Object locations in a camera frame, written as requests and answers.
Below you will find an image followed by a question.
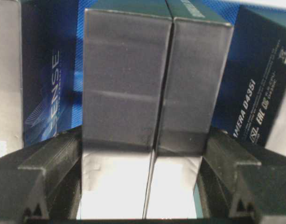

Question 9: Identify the black RealSense box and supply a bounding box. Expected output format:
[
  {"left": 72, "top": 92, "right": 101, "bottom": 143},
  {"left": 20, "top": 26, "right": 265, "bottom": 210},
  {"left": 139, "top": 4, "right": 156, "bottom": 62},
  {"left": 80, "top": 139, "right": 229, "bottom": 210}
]
[
  {"left": 0, "top": 0, "right": 85, "bottom": 150},
  {"left": 80, "top": 0, "right": 233, "bottom": 220},
  {"left": 212, "top": 6, "right": 286, "bottom": 147}
]

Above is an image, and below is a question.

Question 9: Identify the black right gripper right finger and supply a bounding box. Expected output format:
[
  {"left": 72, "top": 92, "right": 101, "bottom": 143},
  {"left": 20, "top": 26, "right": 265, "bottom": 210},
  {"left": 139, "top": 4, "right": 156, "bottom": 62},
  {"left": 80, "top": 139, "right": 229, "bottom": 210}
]
[{"left": 197, "top": 129, "right": 286, "bottom": 221}]

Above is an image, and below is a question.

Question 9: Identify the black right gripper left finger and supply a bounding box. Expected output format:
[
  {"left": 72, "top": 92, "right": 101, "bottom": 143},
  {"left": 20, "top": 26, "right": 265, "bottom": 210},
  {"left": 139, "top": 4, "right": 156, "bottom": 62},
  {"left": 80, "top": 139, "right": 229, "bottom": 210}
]
[{"left": 0, "top": 131, "right": 82, "bottom": 221}]

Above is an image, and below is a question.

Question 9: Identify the blue liner sheet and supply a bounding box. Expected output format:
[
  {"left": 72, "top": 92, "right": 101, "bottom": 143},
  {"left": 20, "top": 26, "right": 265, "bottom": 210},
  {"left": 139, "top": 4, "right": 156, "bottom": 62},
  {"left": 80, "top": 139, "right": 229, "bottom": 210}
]
[{"left": 72, "top": 0, "right": 241, "bottom": 117}]

